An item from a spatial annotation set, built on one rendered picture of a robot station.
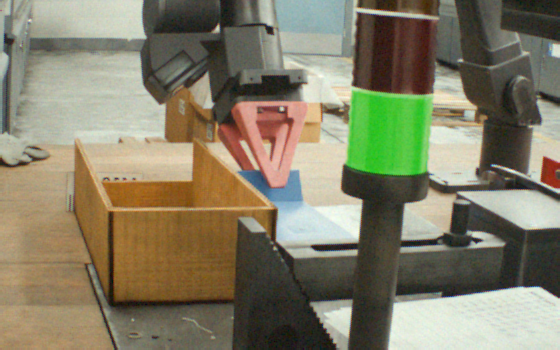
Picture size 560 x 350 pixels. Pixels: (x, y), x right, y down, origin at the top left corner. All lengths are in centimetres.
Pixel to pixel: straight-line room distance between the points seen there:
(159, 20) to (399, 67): 49
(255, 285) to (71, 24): 1090
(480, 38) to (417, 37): 64
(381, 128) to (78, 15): 1102
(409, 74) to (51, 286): 37
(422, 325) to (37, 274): 32
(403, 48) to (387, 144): 4
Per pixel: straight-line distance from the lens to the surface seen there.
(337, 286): 56
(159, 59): 86
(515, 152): 109
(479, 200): 67
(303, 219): 81
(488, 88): 106
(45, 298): 67
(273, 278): 54
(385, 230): 43
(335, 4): 1192
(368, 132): 41
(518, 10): 66
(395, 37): 40
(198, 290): 67
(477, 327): 53
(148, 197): 90
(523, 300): 58
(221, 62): 88
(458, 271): 59
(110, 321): 63
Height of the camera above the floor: 114
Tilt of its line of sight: 12 degrees down
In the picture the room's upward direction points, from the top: 4 degrees clockwise
